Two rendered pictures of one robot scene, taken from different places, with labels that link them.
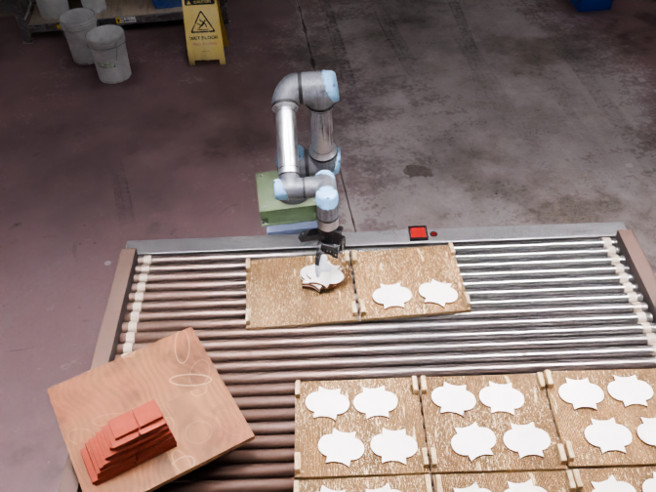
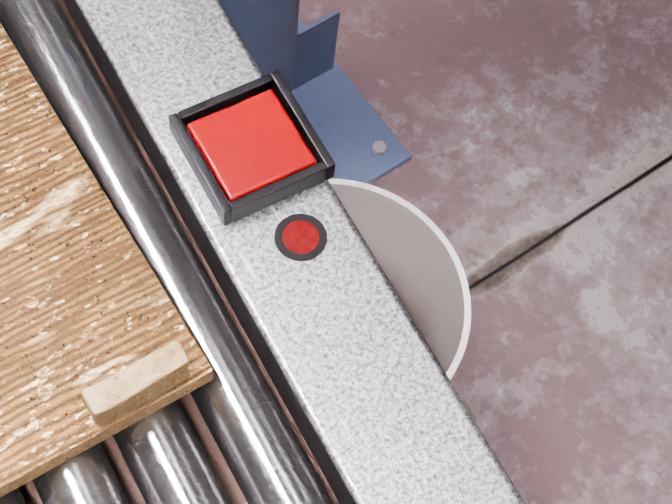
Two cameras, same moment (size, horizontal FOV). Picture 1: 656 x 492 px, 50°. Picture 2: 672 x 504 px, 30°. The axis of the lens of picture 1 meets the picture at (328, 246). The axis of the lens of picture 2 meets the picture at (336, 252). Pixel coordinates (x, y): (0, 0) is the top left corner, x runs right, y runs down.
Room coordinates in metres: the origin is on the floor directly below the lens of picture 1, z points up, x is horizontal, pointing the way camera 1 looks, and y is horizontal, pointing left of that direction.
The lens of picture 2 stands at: (1.95, -0.72, 1.59)
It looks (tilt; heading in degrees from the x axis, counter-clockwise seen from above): 64 degrees down; 52
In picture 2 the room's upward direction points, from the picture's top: 10 degrees clockwise
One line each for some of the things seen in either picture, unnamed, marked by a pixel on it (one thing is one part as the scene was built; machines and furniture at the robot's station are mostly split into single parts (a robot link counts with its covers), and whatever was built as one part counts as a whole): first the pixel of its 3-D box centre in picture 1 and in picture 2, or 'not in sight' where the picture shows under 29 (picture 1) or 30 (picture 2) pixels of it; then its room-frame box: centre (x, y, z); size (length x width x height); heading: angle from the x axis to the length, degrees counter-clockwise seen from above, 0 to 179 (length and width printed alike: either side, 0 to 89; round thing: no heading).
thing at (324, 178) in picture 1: (320, 186); not in sight; (1.95, 0.02, 1.34); 0.11 x 0.11 x 0.08; 2
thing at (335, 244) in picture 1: (330, 238); not in sight; (1.85, -0.01, 1.18); 0.09 x 0.08 x 0.12; 65
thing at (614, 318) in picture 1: (386, 328); not in sight; (1.66, -0.20, 0.90); 1.95 x 0.05 x 0.05; 90
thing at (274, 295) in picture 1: (300, 290); not in sight; (1.84, 0.11, 0.93); 0.41 x 0.35 x 0.02; 93
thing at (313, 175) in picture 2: (418, 232); (251, 146); (2.14, -0.38, 0.92); 0.08 x 0.08 x 0.02; 0
